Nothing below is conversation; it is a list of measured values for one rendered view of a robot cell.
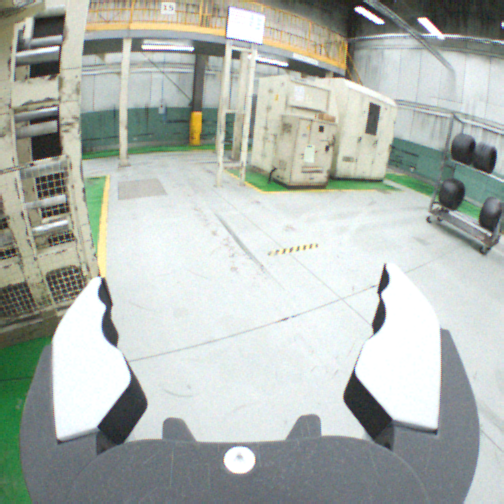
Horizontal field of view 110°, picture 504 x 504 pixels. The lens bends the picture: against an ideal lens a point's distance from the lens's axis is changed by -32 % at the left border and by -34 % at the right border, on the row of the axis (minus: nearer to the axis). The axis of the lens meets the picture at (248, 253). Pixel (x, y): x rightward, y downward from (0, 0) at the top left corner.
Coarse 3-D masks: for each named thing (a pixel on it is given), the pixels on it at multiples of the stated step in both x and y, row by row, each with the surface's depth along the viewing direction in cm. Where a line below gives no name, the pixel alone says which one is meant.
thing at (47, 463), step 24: (48, 360) 6; (48, 384) 6; (24, 408) 5; (48, 408) 5; (24, 432) 4; (48, 432) 4; (96, 432) 5; (24, 456) 3; (48, 456) 4; (72, 456) 4; (24, 480) 3; (48, 480) 3; (72, 480) 3
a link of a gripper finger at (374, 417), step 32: (384, 288) 10; (416, 288) 9; (384, 320) 8; (416, 320) 7; (384, 352) 6; (416, 352) 6; (352, 384) 6; (384, 384) 6; (416, 384) 5; (384, 416) 5; (416, 416) 5
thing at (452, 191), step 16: (448, 128) 298; (448, 144) 308; (464, 144) 283; (480, 144) 261; (464, 160) 296; (480, 160) 264; (496, 160) 268; (448, 192) 327; (464, 192) 334; (448, 208) 344; (496, 208) 257; (464, 224) 340; (480, 224) 293; (496, 224) 290; (480, 240) 287; (496, 240) 295
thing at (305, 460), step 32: (128, 448) 4; (160, 448) 4; (192, 448) 4; (224, 448) 4; (256, 448) 4; (288, 448) 4; (320, 448) 4; (352, 448) 4; (384, 448) 4; (96, 480) 3; (128, 480) 3; (160, 480) 4; (192, 480) 4; (224, 480) 4; (256, 480) 4; (288, 480) 4; (320, 480) 4; (352, 480) 3; (384, 480) 3; (416, 480) 3
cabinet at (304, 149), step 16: (288, 128) 391; (304, 128) 380; (320, 128) 391; (336, 128) 407; (288, 144) 401; (304, 144) 395; (320, 144) 408; (288, 160) 410; (304, 160) 410; (320, 160) 425; (272, 176) 460; (288, 176) 418; (304, 176) 426; (320, 176) 442
